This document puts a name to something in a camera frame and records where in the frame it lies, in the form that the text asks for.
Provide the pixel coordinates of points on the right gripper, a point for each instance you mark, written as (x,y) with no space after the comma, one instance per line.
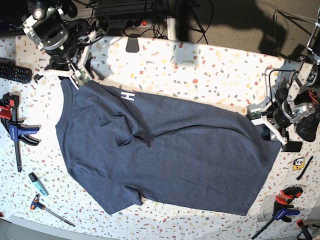
(72,54)

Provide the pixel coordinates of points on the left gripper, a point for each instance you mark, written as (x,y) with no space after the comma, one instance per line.
(278,116)

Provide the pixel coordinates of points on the dark blue T-shirt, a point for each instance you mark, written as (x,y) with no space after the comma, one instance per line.
(124,146)

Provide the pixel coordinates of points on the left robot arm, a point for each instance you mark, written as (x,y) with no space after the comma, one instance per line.
(296,104)

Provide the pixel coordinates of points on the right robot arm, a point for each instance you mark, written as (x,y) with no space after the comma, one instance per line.
(54,28)

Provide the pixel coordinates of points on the small black rectangular case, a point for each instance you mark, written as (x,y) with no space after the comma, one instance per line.
(292,147)

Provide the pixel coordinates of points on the black game controller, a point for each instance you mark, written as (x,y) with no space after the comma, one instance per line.
(307,128)

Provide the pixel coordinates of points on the yellow panda sticker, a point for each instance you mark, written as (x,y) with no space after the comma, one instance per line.
(298,163)

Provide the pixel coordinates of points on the black table edge clamp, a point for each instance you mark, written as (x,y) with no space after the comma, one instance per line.
(132,45)

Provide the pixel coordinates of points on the black TV remote control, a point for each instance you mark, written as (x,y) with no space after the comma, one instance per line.
(13,72)

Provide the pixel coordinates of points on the blue black bar clamp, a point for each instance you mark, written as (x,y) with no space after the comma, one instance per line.
(283,208)
(9,105)

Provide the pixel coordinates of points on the clear plastic bag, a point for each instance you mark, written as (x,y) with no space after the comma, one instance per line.
(266,209)

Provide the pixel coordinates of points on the white power strip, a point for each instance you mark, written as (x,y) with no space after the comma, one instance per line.
(121,23)

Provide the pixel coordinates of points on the red black clamp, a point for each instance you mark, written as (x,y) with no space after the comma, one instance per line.
(304,231)

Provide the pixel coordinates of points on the light blue highlighter marker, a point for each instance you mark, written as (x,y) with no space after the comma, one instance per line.
(38,184)

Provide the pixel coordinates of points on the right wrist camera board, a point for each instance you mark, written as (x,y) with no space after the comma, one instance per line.
(80,78)

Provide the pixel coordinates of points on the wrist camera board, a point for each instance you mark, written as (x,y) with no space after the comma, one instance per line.
(80,78)
(253,114)

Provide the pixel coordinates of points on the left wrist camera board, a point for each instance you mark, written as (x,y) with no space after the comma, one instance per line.
(253,114)

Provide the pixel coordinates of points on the white metal table post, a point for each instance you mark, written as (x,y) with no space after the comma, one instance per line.
(171,23)

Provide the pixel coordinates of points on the orange blue T-handle screwdriver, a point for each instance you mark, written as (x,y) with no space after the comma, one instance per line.
(36,204)

